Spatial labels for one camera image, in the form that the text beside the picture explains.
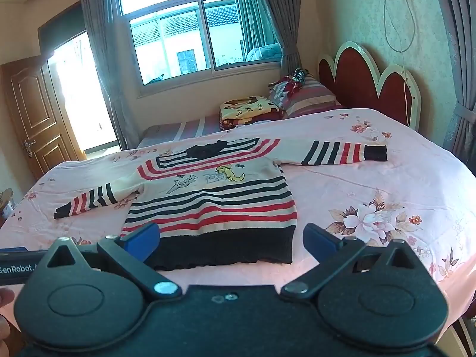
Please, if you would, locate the sliding glass window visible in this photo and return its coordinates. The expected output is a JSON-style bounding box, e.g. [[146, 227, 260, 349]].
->
[[117, 0, 283, 86]]

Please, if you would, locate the striped knit sweater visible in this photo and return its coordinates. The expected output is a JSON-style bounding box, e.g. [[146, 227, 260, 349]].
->
[[53, 137, 388, 271]]

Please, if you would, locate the folded yellow printed blanket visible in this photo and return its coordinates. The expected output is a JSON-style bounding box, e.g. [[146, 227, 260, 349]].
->
[[219, 97, 287, 131]]

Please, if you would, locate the colourful cloth bundle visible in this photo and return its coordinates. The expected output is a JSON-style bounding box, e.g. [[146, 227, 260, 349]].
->
[[279, 68, 311, 93]]

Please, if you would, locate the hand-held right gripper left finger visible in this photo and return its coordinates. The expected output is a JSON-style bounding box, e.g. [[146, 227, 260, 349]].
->
[[37, 222, 184, 300]]

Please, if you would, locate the red scalloped headboard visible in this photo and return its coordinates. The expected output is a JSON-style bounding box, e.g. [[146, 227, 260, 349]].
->
[[317, 42, 425, 132]]

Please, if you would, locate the striped mattress sheet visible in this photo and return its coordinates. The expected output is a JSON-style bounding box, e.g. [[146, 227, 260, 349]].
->
[[137, 115, 224, 149]]

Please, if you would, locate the person's left hand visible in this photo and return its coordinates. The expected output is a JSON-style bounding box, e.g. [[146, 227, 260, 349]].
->
[[0, 289, 16, 343]]

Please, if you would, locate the blue bedding roll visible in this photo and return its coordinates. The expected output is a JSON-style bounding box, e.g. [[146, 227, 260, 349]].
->
[[246, 43, 282, 62]]

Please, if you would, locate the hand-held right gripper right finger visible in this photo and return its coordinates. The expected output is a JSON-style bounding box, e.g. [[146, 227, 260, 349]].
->
[[281, 223, 433, 302]]

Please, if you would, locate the white hanging cable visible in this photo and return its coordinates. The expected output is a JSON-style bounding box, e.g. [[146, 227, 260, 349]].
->
[[383, 0, 418, 127]]

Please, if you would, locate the grey window curtain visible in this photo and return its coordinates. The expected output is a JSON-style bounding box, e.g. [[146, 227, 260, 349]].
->
[[79, 0, 142, 151], [232, 0, 302, 79]]

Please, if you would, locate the striped pillow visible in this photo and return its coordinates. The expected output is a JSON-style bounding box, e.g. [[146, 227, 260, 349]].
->
[[268, 74, 343, 120]]

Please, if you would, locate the patterned grey wall curtain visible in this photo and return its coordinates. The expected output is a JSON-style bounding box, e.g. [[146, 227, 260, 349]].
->
[[431, 0, 476, 172]]

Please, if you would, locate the brown wooden door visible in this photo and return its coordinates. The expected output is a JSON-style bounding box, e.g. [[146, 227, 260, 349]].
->
[[0, 56, 80, 181]]

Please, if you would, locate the pink floral bed sheet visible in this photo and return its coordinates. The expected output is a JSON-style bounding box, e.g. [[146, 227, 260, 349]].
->
[[0, 108, 476, 343]]

